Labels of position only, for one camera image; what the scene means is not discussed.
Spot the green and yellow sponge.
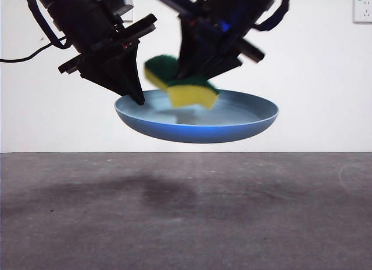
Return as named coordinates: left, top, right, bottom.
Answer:
left=144, top=55, right=222, bottom=110

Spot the thick black sleeved left cable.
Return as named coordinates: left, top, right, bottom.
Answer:
left=24, top=0, right=70, bottom=49

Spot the thick black sleeved cable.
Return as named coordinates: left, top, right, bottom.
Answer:
left=253, top=0, right=292, bottom=32
left=24, top=0, right=70, bottom=49

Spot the blue round plate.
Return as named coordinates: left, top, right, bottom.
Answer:
left=114, top=89, right=280, bottom=144

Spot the thick black sleeved right cable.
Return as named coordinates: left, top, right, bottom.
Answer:
left=253, top=0, right=292, bottom=32

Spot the thin black left cable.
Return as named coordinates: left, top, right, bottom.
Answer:
left=0, top=42, right=60, bottom=64

